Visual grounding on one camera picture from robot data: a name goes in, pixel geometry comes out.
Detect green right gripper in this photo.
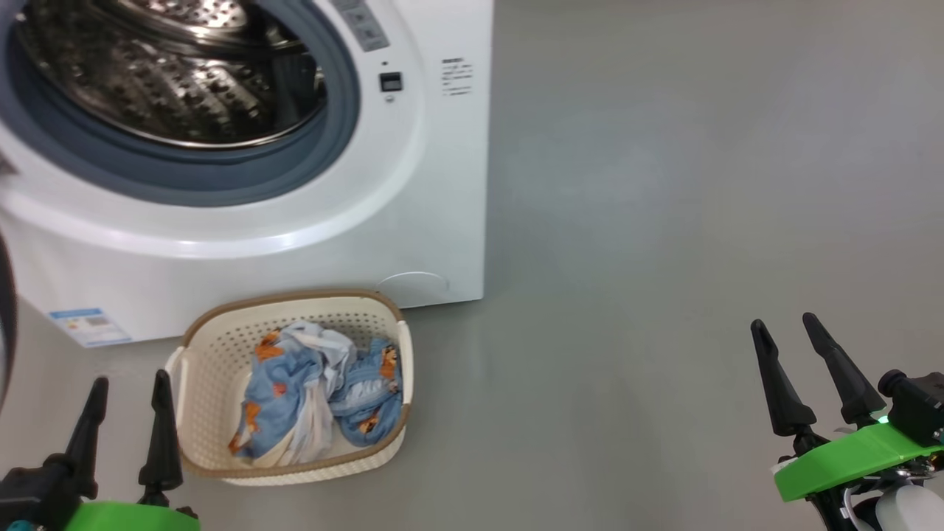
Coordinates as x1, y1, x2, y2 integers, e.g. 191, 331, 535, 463
750, 311, 944, 504

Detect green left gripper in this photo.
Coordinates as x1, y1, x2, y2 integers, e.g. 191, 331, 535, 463
63, 369, 202, 531

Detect blue printed garment white lining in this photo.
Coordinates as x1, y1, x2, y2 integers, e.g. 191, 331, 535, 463
229, 321, 358, 467

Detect white front-load washing machine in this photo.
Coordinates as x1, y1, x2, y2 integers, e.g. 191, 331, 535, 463
0, 0, 495, 347

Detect stainless steel washer drum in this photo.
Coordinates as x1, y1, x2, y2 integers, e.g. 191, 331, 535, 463
15, 0, 329, 148

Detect blue energy label sticker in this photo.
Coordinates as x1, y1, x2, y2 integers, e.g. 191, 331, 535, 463
49, 308, 133, 347

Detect cream perforated laundry basket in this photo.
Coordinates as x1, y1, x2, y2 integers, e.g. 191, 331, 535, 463
164, 289, 414, 486

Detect round white filter cover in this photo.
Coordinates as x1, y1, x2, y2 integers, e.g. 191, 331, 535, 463
376, 271, 449, 307

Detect small printed warning sticker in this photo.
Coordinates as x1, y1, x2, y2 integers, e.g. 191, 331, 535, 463
441, 57, 473, 97

